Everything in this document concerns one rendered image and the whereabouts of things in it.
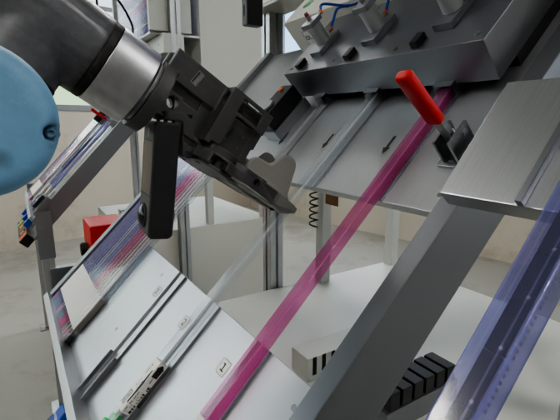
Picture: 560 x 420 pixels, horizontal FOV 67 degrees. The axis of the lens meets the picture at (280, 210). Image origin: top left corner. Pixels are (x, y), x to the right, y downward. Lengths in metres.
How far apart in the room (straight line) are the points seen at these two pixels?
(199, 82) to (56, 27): 0.13
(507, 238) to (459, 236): 3.28
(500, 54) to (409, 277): 0.24
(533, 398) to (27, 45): 0.82
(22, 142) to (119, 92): 0.17
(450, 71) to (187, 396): 0.43
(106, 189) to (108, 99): 3.97
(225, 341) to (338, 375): 0.16
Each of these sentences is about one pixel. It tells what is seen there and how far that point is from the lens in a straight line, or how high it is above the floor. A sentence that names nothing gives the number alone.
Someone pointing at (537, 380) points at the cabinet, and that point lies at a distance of 0.90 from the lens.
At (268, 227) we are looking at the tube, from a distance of 0.49.
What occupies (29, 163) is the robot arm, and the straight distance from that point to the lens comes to 0.23.
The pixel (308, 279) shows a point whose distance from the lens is 0.40.
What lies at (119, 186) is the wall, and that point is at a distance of 4.41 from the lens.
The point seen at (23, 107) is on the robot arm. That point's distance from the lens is 0.23.
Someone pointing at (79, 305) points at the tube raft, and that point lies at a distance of 0.79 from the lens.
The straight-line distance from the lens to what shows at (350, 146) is 0.54.
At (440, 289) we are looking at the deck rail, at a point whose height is 0.92.
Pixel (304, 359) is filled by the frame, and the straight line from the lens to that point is 0.76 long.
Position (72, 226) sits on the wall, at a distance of 4.30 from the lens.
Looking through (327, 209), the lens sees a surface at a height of 0.83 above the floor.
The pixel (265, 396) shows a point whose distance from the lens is 0.38.
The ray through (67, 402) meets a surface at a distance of 0.60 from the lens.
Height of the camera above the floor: 1.06
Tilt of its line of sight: 12 degrees down
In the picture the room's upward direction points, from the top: straight up
